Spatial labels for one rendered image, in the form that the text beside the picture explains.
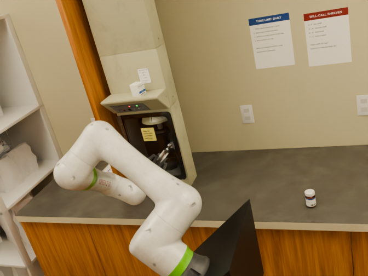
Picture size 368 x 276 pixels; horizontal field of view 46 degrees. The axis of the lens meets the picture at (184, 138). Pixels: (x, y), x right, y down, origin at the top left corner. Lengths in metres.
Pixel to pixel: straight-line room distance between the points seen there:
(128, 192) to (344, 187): 1.00
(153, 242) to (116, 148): 0.35
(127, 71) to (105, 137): 0.72
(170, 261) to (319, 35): 1.43
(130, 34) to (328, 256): 1.37
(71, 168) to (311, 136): 1.46
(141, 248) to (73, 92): 1.75
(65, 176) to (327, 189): 1.22
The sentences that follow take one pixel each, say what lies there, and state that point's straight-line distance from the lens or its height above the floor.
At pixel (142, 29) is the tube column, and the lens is 2.10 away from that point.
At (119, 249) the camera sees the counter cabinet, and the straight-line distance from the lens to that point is 2.47.
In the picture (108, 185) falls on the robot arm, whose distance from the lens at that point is 1.90.
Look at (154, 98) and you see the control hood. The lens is 2.05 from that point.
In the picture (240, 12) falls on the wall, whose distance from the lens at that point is 2.38.
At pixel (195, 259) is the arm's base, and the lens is 1.45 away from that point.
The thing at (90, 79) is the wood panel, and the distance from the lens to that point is 2.25.
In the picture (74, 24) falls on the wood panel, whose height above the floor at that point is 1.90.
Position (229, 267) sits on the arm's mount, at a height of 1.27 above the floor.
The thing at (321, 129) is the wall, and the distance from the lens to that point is 2.53.
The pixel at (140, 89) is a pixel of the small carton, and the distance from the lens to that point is 2.12.
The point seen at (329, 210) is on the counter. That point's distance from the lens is 2.02.
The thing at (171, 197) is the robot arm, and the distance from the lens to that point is 1.40.
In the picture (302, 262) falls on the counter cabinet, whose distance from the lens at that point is 2.14.
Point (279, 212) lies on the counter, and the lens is 2.03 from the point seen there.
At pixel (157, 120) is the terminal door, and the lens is 2.22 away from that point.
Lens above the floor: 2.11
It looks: 23 degrees down
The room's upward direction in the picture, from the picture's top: 14 degrees counter-clockwise
